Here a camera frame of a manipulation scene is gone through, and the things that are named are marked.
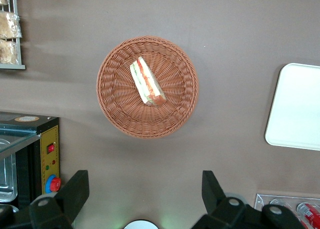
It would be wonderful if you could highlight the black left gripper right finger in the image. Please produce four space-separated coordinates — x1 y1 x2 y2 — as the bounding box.
191 170 307 229

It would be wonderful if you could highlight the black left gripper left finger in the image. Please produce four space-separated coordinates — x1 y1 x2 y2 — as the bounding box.
0 170 90 229

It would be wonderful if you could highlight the triangular sandwich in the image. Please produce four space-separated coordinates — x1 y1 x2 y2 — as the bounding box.
129 56 167 107

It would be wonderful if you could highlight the round brown wicker basket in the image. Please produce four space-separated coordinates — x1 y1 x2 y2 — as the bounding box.
96 35 200 139

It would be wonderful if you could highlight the beige plastic tray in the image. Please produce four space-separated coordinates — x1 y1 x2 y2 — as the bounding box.
264 62 320 151

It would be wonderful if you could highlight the snack tray right edge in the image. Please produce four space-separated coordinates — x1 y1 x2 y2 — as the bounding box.
0 0 26 70

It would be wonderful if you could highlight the clear acrylic bottle rack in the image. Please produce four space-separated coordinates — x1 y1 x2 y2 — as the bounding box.
254 193 320 229

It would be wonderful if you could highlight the black yellow food warmer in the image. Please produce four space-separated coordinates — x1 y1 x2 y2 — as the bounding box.
0 111 62 211

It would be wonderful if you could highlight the steel pan in warmer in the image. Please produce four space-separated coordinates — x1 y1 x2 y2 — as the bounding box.
0 138 18 203

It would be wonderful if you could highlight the red cola bottle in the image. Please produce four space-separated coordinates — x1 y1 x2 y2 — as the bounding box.
296 202 320 229

